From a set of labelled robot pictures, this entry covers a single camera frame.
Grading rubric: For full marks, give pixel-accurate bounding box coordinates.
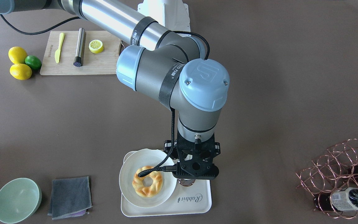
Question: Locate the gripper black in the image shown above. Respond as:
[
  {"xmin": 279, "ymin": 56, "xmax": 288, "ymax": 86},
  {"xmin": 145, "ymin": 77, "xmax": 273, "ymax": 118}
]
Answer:
[{"xmin": 163, "ymin": 140, "xmax": 221, "ymax": 155}]

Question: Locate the tea bottle white cap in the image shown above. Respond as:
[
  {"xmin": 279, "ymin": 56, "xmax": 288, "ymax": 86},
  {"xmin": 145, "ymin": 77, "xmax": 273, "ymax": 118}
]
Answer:
[{"xmin": 177, "ymin": 178, "xmax": 196, "ymax": 187}]

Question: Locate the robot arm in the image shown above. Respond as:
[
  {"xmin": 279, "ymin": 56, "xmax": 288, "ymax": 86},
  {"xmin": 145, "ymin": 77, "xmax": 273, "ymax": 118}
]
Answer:
[{"xmin": 0, "ymin": 0, "xmax": 230, "ymax": 157}]

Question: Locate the beige serving tray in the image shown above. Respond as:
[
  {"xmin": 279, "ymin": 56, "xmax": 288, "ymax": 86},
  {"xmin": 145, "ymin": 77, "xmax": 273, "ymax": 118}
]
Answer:
[{"xmin": 121, "ymin": 151, "xmax": 212, "ymax": 217}]

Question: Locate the tea bottle in rack front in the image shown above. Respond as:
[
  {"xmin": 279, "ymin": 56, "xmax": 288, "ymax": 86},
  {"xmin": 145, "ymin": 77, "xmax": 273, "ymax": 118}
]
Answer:
[{"xmin": 314, "ymin": 187, "xmax": 358, "ymax": 212}]

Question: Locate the white round plate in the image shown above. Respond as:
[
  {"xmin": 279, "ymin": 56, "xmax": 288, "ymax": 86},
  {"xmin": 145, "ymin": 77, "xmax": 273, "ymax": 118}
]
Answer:
[{"xmin": 119, "ymin": 149, "xmax": 177, "ymax": 208}]

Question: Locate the wooden cutting board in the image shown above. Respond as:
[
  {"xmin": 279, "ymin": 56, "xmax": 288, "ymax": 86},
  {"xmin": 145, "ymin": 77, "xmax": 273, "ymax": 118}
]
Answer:
[{"xmin": 40, "ymin": 30, "xmax": 121, "ymax": 76}]

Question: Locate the dark grey cloth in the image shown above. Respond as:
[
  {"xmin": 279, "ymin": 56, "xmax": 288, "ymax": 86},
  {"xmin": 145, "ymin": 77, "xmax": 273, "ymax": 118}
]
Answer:
[{"xmin": 48, "ymin": 176, "xmax": 92, "ymax": 220}]

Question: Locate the half lemon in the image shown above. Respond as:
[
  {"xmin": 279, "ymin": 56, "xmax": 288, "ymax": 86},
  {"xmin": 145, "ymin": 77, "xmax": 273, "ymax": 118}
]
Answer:
[{"xmin": 88, "ymin": 40, "xmax": 104, "ymax": 54}]

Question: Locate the steel muddler black tip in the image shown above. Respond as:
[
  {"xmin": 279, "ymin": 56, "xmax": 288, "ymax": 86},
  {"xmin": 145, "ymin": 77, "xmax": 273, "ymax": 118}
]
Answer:
[{"xmin": 73, "ymin": 27, "xmax": 86, "ymax": 68}]

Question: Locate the yellow plastic knife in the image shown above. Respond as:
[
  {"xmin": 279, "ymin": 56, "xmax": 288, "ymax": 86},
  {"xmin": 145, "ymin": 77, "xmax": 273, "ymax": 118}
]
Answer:
[{"xmin": 54, "ymin": 32, "xmax": 65, "ymax": 64}]

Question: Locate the green lime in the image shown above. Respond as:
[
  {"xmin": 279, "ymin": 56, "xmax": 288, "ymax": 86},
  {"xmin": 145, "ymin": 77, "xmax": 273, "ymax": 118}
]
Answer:
[{"xmin": 25, "ymin": 55, "xmax": 42, "ymax": 70}]

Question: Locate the green ceramic bowl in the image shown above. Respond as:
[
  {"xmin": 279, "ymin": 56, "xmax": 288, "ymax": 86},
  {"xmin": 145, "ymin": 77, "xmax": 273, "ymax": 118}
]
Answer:
[{"xmin": 0, "ymin": 178, "xmax": 42, "ymax": 224}]

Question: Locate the whole lemon near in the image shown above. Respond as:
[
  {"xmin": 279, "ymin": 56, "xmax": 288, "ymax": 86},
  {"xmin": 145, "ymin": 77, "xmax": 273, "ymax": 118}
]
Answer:
[{"xmin": 10, "ymin": 64, "xmax": 32, "ymax": 80}]

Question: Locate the whole lemon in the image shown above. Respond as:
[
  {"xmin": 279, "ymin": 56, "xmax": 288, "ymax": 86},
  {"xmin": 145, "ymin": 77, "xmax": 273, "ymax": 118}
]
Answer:
[
  {"xmin": 8, "ymin": 46, "xmax": 28, "ymax": 64},
  {"xmin": 10, "ymin": 64, "xmax": 32, "ymax": 80}
]

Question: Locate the whole lemon far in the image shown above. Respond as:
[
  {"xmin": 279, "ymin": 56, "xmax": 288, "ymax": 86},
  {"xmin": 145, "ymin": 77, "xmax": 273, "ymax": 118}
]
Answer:
[{"xmin": 8, "ymin": 46, "xmax": 28, "ymax": 64}]

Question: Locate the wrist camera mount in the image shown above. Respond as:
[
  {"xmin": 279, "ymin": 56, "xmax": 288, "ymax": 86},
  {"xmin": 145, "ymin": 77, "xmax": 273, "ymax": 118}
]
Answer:
[{"xmin": 172, "ymin": 133, "xmax": 220, "ymax": 180}]

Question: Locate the twisted ring pastry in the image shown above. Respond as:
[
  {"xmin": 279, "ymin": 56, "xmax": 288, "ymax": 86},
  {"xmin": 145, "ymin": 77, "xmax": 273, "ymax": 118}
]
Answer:
[{"xmin": 132, "ymin": 166, "xmax": 163, "ymax": 198}]

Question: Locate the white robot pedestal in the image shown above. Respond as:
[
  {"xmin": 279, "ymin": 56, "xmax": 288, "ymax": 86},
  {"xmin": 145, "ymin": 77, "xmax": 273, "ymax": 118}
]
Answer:
[{"xmin": 137, "ymin": 0, "xmax": 191, "ymax": 32}]

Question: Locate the copper wire bottle rack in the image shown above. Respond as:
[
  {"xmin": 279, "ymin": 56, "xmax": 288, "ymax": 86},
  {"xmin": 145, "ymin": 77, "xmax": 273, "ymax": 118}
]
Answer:
[{"xmin": 296, "ymin": 139, "xmax": 358, "ymax": 220}]

